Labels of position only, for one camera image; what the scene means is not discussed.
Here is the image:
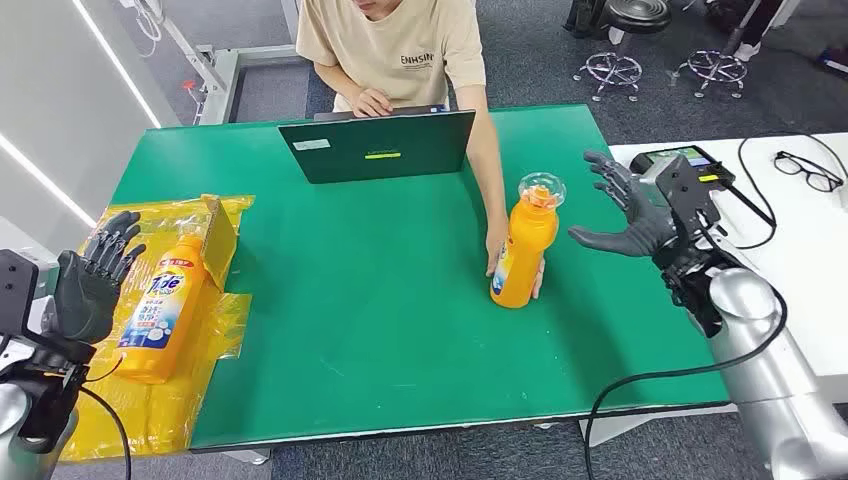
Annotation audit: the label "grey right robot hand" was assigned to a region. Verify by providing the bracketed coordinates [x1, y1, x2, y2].
[567, 150, 678, 260]

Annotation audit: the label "person's right hand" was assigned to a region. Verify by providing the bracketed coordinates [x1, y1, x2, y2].
[349, 86, 396, 120]

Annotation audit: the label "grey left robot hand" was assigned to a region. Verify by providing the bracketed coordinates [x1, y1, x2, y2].
[52, 210, 148, 346]

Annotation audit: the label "person's left hand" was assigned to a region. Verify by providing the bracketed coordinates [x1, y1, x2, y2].
[484, 217, 547, 301]

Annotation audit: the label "orange bottle with clear cap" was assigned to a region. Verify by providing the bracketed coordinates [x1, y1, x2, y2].
[489, 172, 568, 311]

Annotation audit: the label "orange Tide detergent bottle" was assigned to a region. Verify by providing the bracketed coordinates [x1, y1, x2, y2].
[112, 235, 207, 386]

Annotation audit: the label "dark green laptop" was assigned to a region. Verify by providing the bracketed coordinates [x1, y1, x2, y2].
[277, 104, 478, 186]

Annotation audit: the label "person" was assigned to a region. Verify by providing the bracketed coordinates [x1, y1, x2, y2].
[294, 0, 547, 301]

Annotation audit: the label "black handheld device with screen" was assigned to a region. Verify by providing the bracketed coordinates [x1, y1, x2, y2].
[628, 144, 737, 195]

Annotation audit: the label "yellow plastic bag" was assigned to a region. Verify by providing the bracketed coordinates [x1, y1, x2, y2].
[58, 193, 257, 464]

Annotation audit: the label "yellow cardboard box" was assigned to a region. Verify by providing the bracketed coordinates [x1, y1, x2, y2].
[200, 194, 240, 293]

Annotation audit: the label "black-rimmed glasses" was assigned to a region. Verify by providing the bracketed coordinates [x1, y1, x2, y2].
[773, 150, 846, 195]

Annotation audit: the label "chrome stool base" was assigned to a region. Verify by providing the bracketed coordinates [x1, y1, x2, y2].
[668, 48, 751, 101]

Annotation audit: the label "black stool with chrome base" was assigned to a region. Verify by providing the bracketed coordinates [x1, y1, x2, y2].
[572, 0, 674, 104]

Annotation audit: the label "black right wrist camera bracket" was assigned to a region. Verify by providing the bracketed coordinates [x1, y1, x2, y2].
[654, 155, 725, 234]

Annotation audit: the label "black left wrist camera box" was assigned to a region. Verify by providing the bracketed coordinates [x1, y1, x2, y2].
[0, 248, 40, 337]

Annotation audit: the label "thin black cable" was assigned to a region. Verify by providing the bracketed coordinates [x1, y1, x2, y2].
[720, 134, 848, 252]

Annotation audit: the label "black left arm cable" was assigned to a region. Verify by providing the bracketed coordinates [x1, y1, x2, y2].
[78, 356, 134, 480]

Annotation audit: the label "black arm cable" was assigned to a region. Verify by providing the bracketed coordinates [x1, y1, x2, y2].
[582, 284, 790, 480]
[78, 356, 134, 480]

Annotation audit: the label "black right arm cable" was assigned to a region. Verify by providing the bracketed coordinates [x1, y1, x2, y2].
[582, 284, 790, 480]

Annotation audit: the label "grey metal frame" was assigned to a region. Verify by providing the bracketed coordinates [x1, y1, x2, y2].
[152, 13, 301, 127]

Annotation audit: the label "white cable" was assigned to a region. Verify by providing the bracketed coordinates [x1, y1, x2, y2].
[119, 0, 166, 44]

